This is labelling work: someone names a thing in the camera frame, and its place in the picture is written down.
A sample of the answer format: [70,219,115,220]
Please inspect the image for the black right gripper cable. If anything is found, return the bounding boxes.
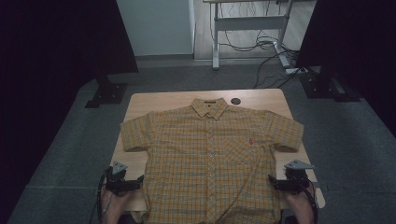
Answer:
[298,181,319,224]

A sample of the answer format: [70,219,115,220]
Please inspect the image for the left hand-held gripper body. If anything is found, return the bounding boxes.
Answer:
[104,161,129,197]

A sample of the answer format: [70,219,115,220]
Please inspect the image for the white partition panel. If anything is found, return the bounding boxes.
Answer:
[116,0,196,57]

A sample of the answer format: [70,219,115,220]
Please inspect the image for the white power strip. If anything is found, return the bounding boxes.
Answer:
[285,66,309,76]

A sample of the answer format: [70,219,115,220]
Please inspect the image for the black stand base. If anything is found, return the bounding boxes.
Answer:
[299,65,362,104]
[84,74,129,109]

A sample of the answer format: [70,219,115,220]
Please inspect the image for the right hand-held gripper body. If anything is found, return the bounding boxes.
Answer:
[282,159,315,196]

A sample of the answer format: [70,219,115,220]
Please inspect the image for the black curtain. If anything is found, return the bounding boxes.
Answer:
[0,0,140,222]
[294,0,396,138]

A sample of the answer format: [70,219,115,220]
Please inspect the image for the yellow plaid short-sleeved shirt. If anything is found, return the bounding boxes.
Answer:
[120,97,304,224]

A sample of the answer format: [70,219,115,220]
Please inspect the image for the person's right hand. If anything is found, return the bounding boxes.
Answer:
[283,186,316,214]

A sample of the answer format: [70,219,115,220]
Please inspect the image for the white metal desk frame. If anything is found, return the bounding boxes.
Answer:
[203,0,295,70]

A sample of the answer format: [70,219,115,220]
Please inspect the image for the black floor cables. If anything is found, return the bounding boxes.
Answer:
[218,0,310,90]

